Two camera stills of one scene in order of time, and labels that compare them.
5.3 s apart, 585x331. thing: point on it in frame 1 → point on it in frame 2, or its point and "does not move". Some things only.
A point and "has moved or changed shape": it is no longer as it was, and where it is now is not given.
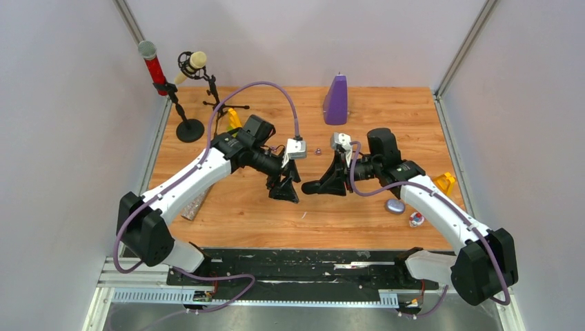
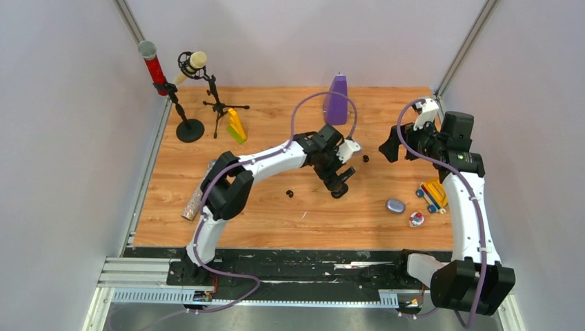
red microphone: (147, 49) does not move
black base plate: (312, 274) does not move
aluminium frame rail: (142, 276) does not move
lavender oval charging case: (394, 205) does not move
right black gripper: (332, 182) → (389, 148)
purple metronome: (336, 101) does not move
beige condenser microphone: (192, 65) does not move
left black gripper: (283, 189) → (333, 181)
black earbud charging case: (312, 187) has moved or changed shape
